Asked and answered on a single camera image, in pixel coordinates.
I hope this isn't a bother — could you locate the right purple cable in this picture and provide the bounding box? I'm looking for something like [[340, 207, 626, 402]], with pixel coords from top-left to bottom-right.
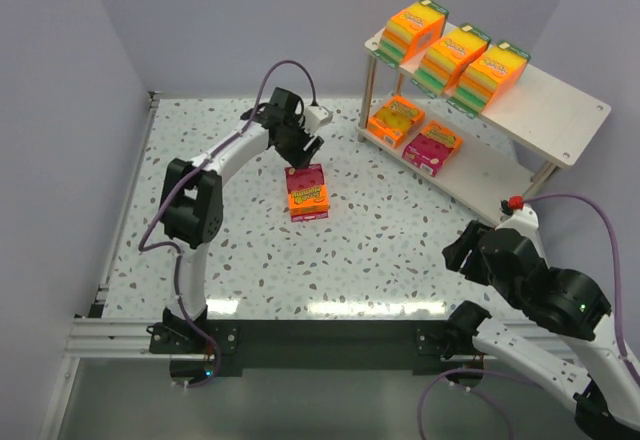
[[417, 192, 640, 440]]

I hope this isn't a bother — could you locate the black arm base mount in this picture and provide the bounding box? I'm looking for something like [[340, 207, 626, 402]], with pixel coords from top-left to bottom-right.
[[146, 320, 480, 381]]

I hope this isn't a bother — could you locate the purple cable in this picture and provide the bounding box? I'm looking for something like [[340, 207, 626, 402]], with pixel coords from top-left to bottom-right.
[[137, 59, 321, 389], [417, 192, 640, 440]]

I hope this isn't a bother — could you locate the aluminium frame rail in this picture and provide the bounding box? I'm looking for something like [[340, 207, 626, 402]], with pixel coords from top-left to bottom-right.
[[64, 91, 164, 359]]

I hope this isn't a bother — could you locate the pink Scrub Mommy box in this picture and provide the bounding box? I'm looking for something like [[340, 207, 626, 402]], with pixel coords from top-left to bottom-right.
[[402, 120, 464, 177]]

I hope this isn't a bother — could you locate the Sponge Daddy multipack box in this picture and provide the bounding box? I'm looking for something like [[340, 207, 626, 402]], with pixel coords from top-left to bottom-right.
[[375, 0, 449, 66], [413, 23, 492, 96]]

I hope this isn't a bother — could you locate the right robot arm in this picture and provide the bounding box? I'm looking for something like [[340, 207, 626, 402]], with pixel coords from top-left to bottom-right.
[[442, 221, 639, 439]]

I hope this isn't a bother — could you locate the white two-tier shelf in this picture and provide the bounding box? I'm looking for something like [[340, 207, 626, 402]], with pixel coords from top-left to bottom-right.
[[356, 22, 612, 226]]

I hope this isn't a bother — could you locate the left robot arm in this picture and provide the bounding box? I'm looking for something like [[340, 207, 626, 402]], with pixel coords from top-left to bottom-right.
[[148, 88, 333, 354]]

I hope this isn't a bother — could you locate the Sponge Daddy yellow green box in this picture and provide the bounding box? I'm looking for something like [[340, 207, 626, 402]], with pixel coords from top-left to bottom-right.
[[447, 40, 531, 118]]

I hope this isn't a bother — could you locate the orange Scrub Daddy box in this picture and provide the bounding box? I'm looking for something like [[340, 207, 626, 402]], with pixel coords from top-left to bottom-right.
[[284, 163, 330, 223]]

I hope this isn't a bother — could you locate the Scrub Daddy yellow sponge box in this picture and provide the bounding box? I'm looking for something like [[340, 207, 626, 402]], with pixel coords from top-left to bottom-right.
[[367, 95, 425, 148]]

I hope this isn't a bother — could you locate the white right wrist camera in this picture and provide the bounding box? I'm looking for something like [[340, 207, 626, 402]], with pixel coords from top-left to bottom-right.
[[498, 196, 540, 243]]

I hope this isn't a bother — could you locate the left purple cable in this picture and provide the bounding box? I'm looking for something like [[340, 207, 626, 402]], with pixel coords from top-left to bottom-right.
[[137, 59, 321, 389]]

